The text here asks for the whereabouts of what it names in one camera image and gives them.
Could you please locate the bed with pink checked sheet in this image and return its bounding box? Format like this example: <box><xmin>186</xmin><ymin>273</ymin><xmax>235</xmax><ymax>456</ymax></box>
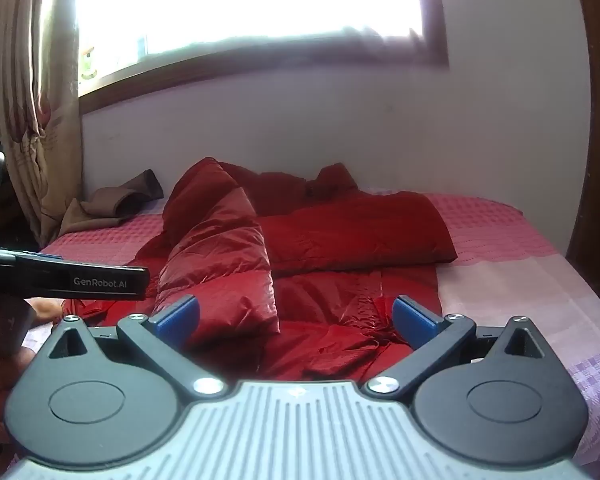
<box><xmin>10</xmin><ymin>187</ymin><xmax>600</xmax><ymax>471</ymax></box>

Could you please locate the window with brown frame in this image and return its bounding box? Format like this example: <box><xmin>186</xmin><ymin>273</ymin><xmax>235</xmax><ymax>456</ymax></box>
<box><xmin>74</xmin><ymin>0</ymin><xmax>452</xmax><ymax>113</ymax></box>

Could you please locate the red puffer jacket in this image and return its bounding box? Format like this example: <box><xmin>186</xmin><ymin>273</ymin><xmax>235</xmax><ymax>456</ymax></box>
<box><xmin>62</xmin><ymin>156</ymin><xmax>458</xmax><ymax>383</ymax></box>

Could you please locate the beige patterned curtain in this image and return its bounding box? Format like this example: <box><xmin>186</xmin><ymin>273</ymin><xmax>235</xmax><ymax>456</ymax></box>
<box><xmin>0</xmin><ymin>0</ymin><xmax>87</xmax><ymax>252</ymax></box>

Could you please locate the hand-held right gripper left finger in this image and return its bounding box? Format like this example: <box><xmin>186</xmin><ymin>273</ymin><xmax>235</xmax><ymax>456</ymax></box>
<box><xmin>47</xmin><ymin>294</ymin><xmax>228</xmax><ymax>396</ymax></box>

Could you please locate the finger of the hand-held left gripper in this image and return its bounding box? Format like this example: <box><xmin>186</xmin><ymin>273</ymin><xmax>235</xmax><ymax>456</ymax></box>
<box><xmin>0</xmin><ymin>247</ymin><xmax>150</xmax><ymax>302</ymax></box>

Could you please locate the brown pillow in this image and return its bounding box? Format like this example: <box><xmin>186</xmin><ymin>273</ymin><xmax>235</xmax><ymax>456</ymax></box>
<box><xmin>57</xmin><ymin>169</ymin><xmax>166</xmax><ymax>237</ymax></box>

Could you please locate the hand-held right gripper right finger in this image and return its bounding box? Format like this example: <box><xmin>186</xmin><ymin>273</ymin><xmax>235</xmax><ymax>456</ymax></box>
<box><xmin>365</xmin><ymin>294</ymin><xmax>551</xmax><ymax>396</ymax></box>

